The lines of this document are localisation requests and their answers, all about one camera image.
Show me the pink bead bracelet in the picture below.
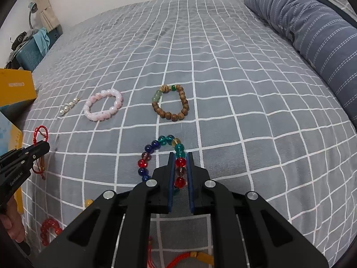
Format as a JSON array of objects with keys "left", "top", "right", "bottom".
[{"left": 83, "top": 88, "right": 124, "bottom": 122}]

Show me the red cord with orange bead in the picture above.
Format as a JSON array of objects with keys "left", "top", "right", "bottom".
[{"left": 146, "top": 235, "right": 215, "bottom": 268}]

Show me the blue striped pillow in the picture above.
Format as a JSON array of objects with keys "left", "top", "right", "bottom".
[{"left": 244, "top": 0, "right": 356, "bottom": 124}]

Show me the red braided cord bracelet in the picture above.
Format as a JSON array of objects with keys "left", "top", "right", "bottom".
[{"left": 31, "top": 125, "right": 50, "bottom": 180}]

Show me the left hand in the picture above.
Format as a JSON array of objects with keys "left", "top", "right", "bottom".
[{"left": 1, "top": 197, "right": 25, "bottom": 243}]

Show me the teal cloth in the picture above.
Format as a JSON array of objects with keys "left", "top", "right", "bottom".
[{"left": 33, "top": 27, "right": 50, "bottom": 57}]

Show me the red glass bead bracelet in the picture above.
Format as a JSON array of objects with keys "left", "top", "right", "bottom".
[{"left": 40, "top": 218, "right": 63, "bottom": 247}]

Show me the white pearl hair clip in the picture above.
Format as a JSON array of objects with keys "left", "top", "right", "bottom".
[{"left": 59, "top": 97, "right": 80, "bottom": 117}]

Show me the beige curtain left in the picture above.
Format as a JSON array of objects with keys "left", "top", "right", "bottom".
[{"left": 34, "top": 0, "right": 60, "bottom": 32}]

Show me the desk lamp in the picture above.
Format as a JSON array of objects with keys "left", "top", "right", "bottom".
[{"left": 28, "top": 2, "right": 38, "bottom": 30}]

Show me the yellow cardboard box lid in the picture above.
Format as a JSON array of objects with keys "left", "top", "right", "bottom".
[{"left": 0, "top": 68, "right": 37, "bottom": 107}]

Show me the multicolour glass bead bracelet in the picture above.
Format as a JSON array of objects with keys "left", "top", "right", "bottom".
[{"left": 137, "top": 134, "right": 187, "bottom": 197}]

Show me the black item on basket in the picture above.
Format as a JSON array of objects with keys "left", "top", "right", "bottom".
[{"left": 11, "top": 31, "right": 29, "bottom": 51}]

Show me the grey checked bed sheet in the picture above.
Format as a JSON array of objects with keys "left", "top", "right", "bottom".
[{"left": 21, "top": 0, "right": 356, "bottom": 265}]

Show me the blue sky printed box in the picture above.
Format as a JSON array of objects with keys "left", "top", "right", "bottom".
[{"left": 0, "top": 113, "right": 24, "bottom": 215}]

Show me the teal storage basket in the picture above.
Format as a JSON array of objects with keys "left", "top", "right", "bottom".
[{"left": 15, "top": 27, "right": 62, "bottom": 71}]

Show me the brown wooden bead bracelet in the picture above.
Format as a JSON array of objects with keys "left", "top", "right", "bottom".
[{"left": 151, "top": 84, "right": 190, "bottom": 121}]

